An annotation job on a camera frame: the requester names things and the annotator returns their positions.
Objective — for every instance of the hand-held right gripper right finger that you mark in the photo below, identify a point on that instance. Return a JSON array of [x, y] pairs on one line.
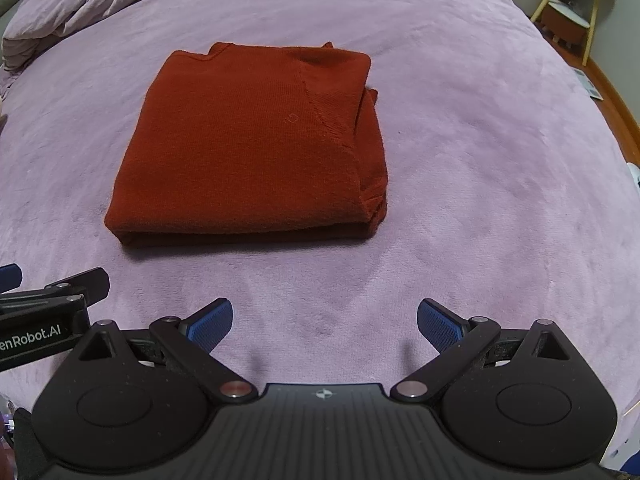
[[440, 325]]

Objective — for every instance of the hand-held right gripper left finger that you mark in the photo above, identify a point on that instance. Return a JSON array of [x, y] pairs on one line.
[[215, 322]]

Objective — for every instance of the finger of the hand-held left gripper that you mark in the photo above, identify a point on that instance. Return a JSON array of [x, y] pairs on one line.
[[7, 278], [85, 284]]

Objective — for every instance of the red knit sweater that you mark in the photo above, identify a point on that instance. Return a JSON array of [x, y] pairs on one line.
[[240, 150]]

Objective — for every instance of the purple bed sheet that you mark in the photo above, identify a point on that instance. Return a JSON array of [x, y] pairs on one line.
[[475, 185]]

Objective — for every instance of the purple folded duvet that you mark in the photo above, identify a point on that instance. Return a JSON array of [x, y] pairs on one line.
[[85, 0]]

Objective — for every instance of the brown round stool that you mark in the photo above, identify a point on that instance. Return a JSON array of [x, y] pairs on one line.
[[565, 22]]

